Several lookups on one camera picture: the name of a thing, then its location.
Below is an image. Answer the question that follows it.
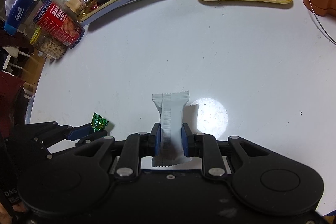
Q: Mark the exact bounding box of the green foil candy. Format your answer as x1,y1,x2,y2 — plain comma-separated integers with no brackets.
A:
91,113,109,132

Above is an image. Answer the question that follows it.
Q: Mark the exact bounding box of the red tall tin can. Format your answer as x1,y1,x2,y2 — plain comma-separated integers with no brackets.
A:
33,0,84,48

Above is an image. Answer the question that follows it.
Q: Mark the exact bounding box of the person left hand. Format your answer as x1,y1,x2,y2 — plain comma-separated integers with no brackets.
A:
0,202,26,224

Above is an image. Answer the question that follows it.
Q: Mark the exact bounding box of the blue tissue pack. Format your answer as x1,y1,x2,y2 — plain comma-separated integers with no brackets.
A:
4,0,38,36

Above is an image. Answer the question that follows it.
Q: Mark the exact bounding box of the white hawthorn strip bar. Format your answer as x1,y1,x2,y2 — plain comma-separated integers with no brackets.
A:
151,91,191,167

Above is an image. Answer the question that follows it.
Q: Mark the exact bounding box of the glass jar of peanuts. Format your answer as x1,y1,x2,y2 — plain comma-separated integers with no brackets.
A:
30,27,67,60

